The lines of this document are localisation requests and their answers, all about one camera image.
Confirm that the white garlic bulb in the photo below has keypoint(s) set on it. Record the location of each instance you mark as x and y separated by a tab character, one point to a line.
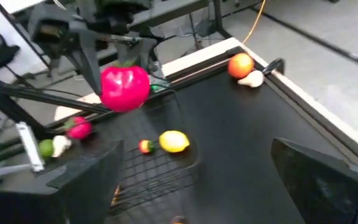
251	79
61	144

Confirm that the orange fruit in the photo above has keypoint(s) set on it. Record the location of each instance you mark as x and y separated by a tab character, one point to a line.
240	65

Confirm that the green lime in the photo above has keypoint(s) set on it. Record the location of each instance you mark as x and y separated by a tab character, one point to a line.
46	148

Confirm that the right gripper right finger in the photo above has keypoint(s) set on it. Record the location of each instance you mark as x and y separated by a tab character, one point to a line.
322	193

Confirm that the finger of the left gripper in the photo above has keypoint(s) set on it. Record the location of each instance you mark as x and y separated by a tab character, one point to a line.
90	62
138	53

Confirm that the black clip post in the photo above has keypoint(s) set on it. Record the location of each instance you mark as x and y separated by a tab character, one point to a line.
273	65

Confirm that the round red fruit green calyx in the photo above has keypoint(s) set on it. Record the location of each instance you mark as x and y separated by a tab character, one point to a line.
79	128

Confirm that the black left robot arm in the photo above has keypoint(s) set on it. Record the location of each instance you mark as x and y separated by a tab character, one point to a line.
120	15

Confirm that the silver metal bracket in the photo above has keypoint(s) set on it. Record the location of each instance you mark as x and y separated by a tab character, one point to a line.
30	146

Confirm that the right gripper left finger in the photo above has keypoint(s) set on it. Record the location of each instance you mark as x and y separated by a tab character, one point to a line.
73	202

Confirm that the yellow lemon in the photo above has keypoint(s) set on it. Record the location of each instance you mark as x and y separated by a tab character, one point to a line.
174	141

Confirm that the red tomato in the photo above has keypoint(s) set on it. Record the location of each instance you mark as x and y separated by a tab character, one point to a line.
124	88

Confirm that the small red green fruit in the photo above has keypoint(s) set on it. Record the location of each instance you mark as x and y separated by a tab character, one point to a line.
146	146

